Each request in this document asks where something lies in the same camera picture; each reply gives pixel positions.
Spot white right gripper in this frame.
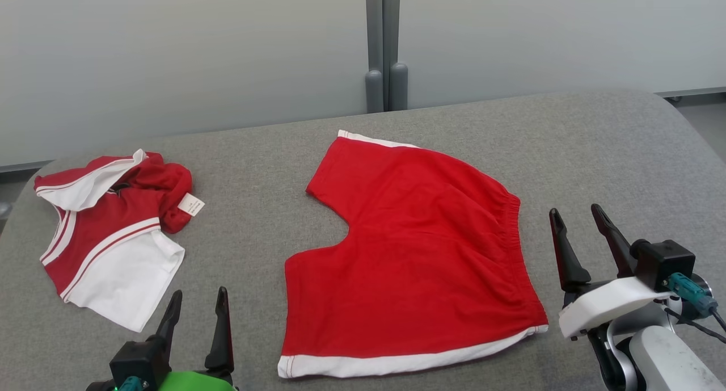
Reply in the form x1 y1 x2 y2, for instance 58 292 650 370
548 204 674 338

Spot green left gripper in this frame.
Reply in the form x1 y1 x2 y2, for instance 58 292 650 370
145 287 239 391

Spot red shirt with white sleeves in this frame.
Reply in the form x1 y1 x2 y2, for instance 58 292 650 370
34 149 206 333

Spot red shorts with white trim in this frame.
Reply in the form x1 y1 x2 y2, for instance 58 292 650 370
277 130 550 379

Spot grey partition base strip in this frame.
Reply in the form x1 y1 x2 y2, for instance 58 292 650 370
0 160 53 174
655 87 726 100

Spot grey partition post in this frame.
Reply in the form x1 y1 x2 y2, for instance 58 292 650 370
383 0 409 111
365 0 385 113

